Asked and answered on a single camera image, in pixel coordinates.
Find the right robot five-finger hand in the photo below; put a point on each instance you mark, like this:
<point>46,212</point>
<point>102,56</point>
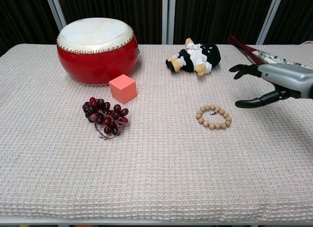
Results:
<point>288,77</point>

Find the pink cube block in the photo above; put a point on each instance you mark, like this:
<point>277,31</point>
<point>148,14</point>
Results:
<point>122,88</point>

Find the dark red grape bunch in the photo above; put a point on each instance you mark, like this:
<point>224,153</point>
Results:
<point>105,114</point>

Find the black and white plush doll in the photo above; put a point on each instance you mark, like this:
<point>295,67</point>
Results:
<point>195,57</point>

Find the red drum with white skin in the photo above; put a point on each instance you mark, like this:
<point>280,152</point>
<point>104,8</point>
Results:
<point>97,55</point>

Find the black pleated curtain panel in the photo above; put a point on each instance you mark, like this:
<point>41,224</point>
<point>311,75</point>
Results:
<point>215,14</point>
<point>110,6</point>
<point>293,16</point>
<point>24,16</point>

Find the beige waffle-weave tablecloth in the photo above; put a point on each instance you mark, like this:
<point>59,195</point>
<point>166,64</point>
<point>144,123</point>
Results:
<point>156,163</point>

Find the folding paper fan red guards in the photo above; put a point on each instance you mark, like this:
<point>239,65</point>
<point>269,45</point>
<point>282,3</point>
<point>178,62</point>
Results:
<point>244,49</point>

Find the grey metal frame post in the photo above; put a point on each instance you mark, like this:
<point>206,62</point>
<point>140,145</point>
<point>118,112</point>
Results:
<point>56,6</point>
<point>270,16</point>
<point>168,16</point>

